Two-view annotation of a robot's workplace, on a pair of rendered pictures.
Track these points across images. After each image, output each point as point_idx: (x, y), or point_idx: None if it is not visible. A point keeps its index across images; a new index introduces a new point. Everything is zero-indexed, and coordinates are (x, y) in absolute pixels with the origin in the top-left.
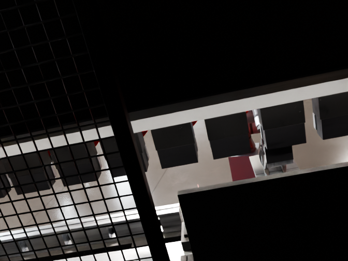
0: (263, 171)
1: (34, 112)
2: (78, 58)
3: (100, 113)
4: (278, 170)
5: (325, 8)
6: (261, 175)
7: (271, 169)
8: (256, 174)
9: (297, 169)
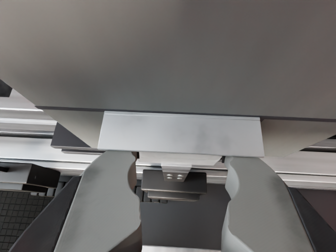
0: (95, 97)
1: None
2: None
3: None
4: (213, 123)
5: None
6: (84, 117)
7: (155, 136)
8: (46, 109)
9: (328, 131)
